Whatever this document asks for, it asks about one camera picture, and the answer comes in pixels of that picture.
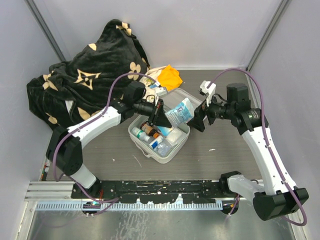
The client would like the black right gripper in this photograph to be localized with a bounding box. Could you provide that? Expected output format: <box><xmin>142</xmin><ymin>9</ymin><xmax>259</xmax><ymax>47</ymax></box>
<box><xmin>187</xmin><ymin>90</ymin><xmax>235</xmax><ymax>132</ymax></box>

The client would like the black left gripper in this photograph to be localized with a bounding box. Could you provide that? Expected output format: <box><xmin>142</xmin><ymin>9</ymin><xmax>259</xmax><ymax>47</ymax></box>
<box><xmin>133</xmin><ymin>98</ymin><xmax>172</xmax><ymax>128</ymax></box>

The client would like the brown glass medicine bottle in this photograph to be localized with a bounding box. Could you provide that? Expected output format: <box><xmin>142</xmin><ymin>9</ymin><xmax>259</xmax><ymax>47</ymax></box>
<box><xmin>140</xmin><ymin>121</ymin><xmax>160</xmax><ymax>139</ymax></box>

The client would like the light blue wipes pouch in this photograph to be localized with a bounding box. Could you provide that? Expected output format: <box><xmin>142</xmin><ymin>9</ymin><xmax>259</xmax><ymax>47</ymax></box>
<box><xmin>165</xmin><ymin>97</ymin><xmax>194</xmax><ymax>128</ymax></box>

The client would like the white bottle green label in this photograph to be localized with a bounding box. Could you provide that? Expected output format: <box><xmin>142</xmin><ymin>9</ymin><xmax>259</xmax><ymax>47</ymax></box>
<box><xmin>131</xmin><ymin>127</ymin><xmax>151</xmax><ymax>142</ymax></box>

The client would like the white gauze pad packet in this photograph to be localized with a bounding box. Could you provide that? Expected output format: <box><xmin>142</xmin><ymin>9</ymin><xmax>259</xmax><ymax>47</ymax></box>
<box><xmin>166</xmin><ymin>128</ymin><xmax>183</xmax><ymax>146</ymax></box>

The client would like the grey medicine kit case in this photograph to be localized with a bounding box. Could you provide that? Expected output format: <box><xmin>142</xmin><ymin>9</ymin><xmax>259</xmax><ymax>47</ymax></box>
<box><xmin>128</xmin><ymin>88</ymin><xmax>201</xmax><ymax>164</ymax></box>

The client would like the small bag with teal header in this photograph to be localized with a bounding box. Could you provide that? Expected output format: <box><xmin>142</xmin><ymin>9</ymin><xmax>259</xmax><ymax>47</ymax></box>
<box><xmin>154</xmin><ymin>142</ymin><xmax>172</xmax><ymax>158</ymax></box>

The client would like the bagged white blue bandage roll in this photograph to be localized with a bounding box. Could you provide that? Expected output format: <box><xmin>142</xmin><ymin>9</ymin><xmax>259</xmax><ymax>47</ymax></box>
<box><xmin>148</xmin><ymin>135</ymin><xmax>164</xmax><ymax>150</ymax></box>

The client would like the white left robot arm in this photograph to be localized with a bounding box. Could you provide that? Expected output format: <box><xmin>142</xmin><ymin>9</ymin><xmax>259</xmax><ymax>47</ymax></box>
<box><xmin>46</xmin><ymin>81</ymin><xmax>171</xmax><ymax>198</ymax></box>

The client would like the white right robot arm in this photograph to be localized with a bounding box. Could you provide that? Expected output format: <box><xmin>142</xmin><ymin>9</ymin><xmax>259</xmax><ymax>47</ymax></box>
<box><xmin>188</xmin><ymin>81</ymin><xmax>309</xmax><ymax>221</ymax></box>

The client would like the yellow cloth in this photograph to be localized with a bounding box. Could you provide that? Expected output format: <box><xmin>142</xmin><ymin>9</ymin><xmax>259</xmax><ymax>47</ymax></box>
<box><xmin>157</xmin><ymin>64</ymin><xmax>183</xmax><ymax>92</ymax></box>

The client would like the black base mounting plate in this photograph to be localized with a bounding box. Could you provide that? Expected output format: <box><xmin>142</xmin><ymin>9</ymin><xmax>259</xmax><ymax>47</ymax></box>
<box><xmin>71</xmin><ymin>179</ymin><xmax>241</xmax><ymax>205</ymax></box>

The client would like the black floral fleece blanket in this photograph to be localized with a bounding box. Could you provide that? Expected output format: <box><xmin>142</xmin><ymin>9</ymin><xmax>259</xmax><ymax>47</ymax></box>
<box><xmin>26</xmin><ymin>19</ymin><xmax>150</xmax><ymax>129</ymax></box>

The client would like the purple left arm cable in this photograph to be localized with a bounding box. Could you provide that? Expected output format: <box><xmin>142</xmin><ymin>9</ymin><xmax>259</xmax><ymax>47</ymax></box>
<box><xmin>51</xmin><ymin>72</ymin><xmax>161</xmax><ymax>216</ymax></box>

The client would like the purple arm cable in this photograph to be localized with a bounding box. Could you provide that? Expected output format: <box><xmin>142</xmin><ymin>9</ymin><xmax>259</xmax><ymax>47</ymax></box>
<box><xmin>51</xmin><ymin>72</ymin><xmax>161</xmax><ymax>216</ymax></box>
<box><xmin>209</xmin><ymin>68</ymin><xmax>308</xmax><ymax>227</ymax></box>

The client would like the white slotted cable duct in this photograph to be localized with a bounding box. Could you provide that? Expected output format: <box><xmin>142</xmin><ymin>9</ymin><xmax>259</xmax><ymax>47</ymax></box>
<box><xmin>35</xmin><ymin>200</ymin><xmax>223</xmax><ymax>212</ymax></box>

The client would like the aluminium frame rail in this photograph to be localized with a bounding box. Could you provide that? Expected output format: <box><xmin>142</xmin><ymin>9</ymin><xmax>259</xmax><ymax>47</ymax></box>
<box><xmin>24</xmin><ymin>181</ymin><xmax>74</xmax><ymax>202</ymax></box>

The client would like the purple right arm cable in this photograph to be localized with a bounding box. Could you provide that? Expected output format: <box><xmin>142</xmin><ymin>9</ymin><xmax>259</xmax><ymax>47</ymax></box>
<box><xmin>209</xmin><ymin>68</ymin><xmax>308</xmax><ymax>227</ymax></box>

